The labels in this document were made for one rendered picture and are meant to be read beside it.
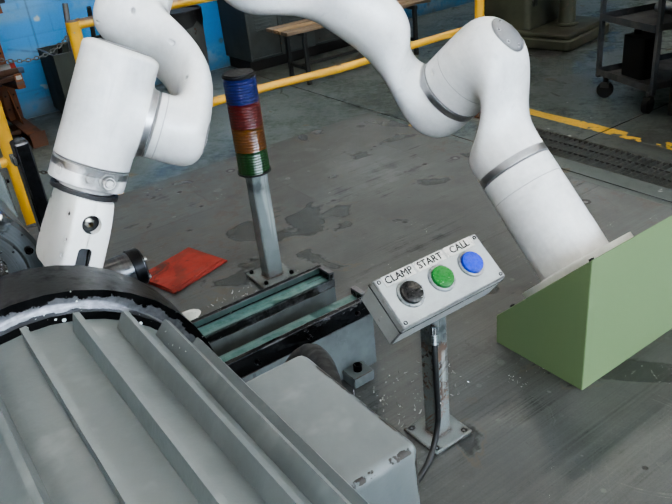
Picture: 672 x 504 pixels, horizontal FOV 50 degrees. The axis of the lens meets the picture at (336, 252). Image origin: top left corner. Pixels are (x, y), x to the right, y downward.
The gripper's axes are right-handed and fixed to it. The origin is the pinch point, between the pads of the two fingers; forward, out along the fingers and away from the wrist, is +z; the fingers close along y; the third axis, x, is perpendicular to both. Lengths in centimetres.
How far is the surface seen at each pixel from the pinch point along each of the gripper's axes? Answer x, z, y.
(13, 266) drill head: -3.0, 3.9, 26.7
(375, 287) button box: -29.3, -14.4, -19.7
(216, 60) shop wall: -280, -44, 514
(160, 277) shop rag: -40, 11, 51
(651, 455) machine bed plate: -66, -3, -42
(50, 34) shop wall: -140, -21, 513
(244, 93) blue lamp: -35, -31, 33
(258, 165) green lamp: -43, -19, 33
